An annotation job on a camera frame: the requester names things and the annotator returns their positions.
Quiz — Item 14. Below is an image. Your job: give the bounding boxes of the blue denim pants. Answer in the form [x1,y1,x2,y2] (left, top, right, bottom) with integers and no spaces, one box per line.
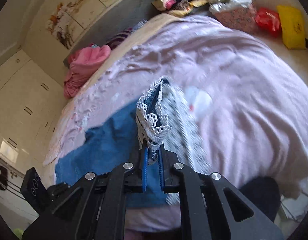
[54,76,212,209]

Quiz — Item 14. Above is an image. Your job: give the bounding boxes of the pink cloud-print quilt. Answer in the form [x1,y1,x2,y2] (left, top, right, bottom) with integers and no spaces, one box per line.
[42,14,308,233]

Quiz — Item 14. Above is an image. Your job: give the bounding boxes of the peach floral bed sheet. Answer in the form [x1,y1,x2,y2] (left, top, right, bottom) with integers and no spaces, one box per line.
[76,14,181,96]

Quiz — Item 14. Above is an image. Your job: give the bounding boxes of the pink crumpled blanket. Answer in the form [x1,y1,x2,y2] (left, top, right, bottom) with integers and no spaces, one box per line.
[63,45,111,99]

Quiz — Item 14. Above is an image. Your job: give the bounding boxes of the purple striped pillow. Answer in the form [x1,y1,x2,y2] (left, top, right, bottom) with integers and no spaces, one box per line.
[106,28,133,50]

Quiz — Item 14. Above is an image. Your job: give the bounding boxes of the grey quilted headboard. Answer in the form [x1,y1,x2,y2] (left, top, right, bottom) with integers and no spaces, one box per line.
[69,0,159,54]

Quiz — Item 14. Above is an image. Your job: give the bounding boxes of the red plastic bag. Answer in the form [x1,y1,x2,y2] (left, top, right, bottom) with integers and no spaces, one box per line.
[255,7,282,37]

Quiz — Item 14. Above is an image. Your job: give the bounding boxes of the yellow bag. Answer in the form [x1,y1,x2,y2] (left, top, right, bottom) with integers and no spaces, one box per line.
[277,5,306,49]

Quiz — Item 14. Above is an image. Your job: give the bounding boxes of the cream wardrobe with handles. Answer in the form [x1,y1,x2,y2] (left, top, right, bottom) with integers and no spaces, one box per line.
[0,50,66,174]

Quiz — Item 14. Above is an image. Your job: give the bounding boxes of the wall painting panels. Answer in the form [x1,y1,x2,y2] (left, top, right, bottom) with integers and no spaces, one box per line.
[46,0,119,49]

